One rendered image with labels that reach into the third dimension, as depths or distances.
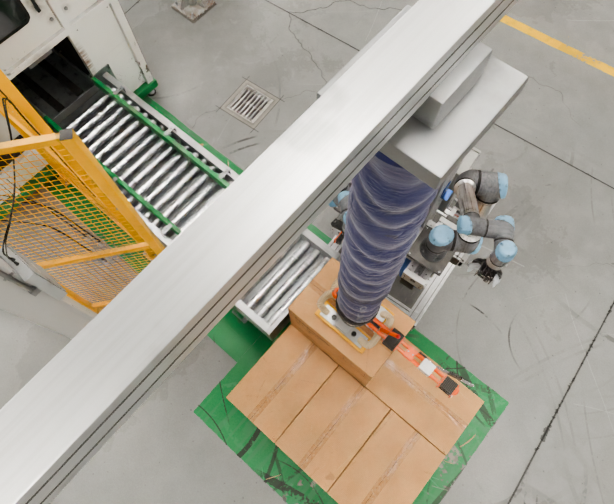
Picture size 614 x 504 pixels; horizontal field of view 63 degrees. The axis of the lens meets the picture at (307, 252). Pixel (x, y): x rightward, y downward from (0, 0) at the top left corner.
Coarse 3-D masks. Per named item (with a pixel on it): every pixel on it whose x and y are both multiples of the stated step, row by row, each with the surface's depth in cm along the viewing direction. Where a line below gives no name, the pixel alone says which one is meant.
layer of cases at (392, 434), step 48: (288, 336) 316; (240, 384) 306; (288, 384) 306; (336, 384) 305; (384, 384) 304; (432, 384) 304; (288, 432) 296; (336, 432) 295; (384, 432) 295; (432, 432) 294; (336, 480) 287; (384, 480) 286
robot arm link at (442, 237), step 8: (432, 232) 263; (440, 232) 262; (448, 232) 261; (456, 232) 263; (432, 240) 263; (440, 240) 260; (448, 240) 259; (432, 248) 268; (440, 248) 265; (448, 248) 264
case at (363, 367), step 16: (320, 272) 289; (336, 272) 288; (320, 288) 285; (304, 304) 282; (384, 304) 281; (304, 320) 279; (320, 320) 279; (400, 320) 278; (320, 336) 278; (336, 336) 275; (336, 352) 282; (352, 352) 272; (368, 352) 272; (384, 352) 272; (352, 368) 286; (368, 368) 269
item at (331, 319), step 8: (328, 304) 280; (320, 312) 278; (336, 312) 277; (328, 320) 276; (336, 320) 276; (336, 328) 275; (352, 328) 274; (344, 336) 273; (352, 336) 272; (360, 336) 272; (368, 336) 273; (352, 344) 271; (360, 352) 270
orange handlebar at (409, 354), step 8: (336, 288) 270; (336, 296) 269; (376, 320) 264; (376, 328) 262; (384, 328) 262; (384, 336) 261; (400, 352) 258; (408, 352) 257; (416, 352) 257; (408, 360) 258; (432, 376) 253; (440, 376) 254; (456, 392) 250
